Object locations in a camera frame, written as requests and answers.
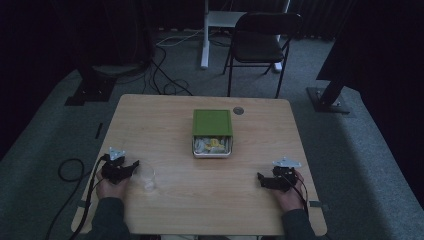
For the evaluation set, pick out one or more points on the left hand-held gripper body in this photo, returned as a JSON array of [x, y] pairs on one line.
[[113, 168]]

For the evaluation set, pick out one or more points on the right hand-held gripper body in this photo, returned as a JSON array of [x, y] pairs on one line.
[[283, 176]]

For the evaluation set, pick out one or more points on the clear glass cup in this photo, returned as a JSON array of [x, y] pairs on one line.
[[146, 176]]

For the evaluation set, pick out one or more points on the person's left hand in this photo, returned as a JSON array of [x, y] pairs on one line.
[[111, 190]]

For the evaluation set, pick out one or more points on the person's right hand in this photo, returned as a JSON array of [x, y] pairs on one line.
[[290, 199]]

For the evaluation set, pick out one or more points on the small black stick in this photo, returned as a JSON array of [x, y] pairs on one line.
[[99, 130]]

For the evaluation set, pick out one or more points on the white drawer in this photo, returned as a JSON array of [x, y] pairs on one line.
[[212, 154]]

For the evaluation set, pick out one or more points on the yellow packet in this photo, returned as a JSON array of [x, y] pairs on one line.
[[215, 144]]

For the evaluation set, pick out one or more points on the white packet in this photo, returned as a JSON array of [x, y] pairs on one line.
[[200, 146]]

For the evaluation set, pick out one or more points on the round grey table grommet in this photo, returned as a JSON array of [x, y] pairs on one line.
[[238, 110]]

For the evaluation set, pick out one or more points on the green storage box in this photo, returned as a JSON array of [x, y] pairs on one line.
[[212, 122]]

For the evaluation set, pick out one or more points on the black folding chair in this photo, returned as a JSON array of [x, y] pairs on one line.
[[258, 45]]

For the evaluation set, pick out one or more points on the black slanted stand with base plate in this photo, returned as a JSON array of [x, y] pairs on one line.
[[328, 100]]

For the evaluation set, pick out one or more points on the white desk frame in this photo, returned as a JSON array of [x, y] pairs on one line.
[[205, 40]]

